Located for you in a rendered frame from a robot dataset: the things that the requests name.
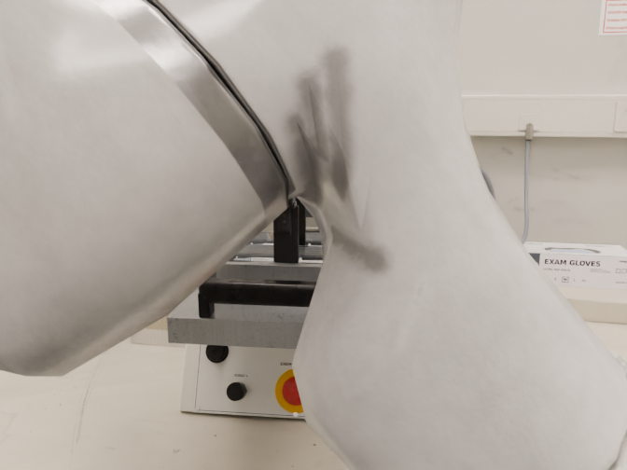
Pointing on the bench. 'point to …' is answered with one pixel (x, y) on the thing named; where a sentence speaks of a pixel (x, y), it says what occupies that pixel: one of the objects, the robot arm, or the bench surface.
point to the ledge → (598, 303)
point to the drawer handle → (253, 293)
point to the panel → (255, 358)
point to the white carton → (581, 264)
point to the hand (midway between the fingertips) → (290, 231)
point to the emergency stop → (291, 392)
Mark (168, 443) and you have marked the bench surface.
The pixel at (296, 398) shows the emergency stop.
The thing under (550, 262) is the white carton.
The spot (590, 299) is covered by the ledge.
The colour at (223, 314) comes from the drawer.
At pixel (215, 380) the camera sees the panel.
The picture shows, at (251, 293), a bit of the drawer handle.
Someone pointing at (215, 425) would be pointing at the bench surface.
